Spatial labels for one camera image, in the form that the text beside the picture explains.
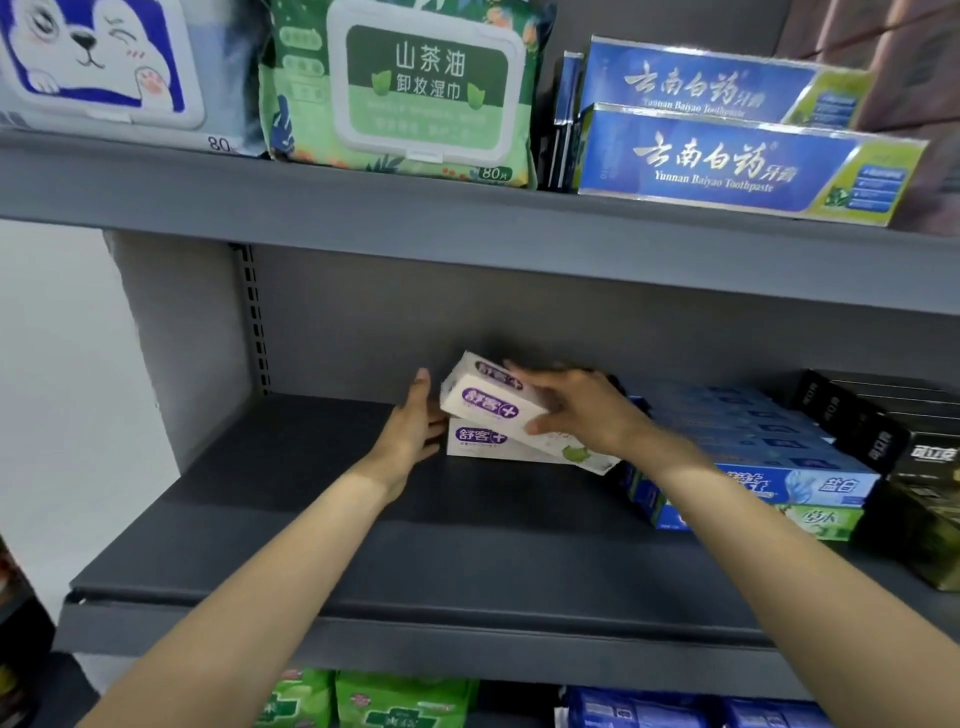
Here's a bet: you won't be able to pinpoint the person's right hand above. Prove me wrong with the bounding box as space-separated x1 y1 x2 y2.
502 360 678 475

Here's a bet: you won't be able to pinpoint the person's left hand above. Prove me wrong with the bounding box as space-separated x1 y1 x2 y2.
354 367 452 502

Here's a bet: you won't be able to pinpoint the white toothpaste box purple label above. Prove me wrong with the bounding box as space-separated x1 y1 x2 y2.
439 351 624 476
446 420 575 466

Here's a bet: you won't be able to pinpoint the person's left forearm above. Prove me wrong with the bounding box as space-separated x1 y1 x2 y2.
75 461 406 728

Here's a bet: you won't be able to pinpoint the person's right forearm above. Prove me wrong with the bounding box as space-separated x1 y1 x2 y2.
643 438 960 728

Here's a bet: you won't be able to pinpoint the grey metal shelf unit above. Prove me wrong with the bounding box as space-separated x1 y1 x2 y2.
0 0 960 702

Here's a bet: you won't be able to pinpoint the stack of blue toothpaste boxes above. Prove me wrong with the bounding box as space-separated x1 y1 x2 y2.
619 381 883 532

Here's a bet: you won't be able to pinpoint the light green toothpaste box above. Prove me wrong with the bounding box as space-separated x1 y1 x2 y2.
774 502 865 543

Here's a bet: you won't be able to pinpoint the green wet wipes pack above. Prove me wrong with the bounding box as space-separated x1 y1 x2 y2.
258 0 558 190

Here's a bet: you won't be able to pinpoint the blue packet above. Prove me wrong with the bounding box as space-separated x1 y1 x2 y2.
561 685 726 728
723 697 835 728

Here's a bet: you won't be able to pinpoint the dark blue upright box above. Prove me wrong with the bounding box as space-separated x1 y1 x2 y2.
549 50 587 194

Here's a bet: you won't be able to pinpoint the green packet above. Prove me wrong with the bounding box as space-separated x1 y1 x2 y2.
253 669 336 728
334 670 480 728

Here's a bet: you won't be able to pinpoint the row of black boxes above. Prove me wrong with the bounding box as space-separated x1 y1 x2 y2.
789 368 960 476

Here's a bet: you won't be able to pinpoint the blue and green toothpaste box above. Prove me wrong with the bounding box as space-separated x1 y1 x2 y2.
579 35 878 130
573 102 930 228

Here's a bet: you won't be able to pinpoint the dark olive box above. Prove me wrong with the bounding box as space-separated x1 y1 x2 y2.
885 431 960 594

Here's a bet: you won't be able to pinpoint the cat print wet wipes pack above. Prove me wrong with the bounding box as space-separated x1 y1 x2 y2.
0 0 270 159

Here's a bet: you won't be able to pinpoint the dark goods beside shelf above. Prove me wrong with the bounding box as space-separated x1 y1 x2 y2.
0 534 58 728

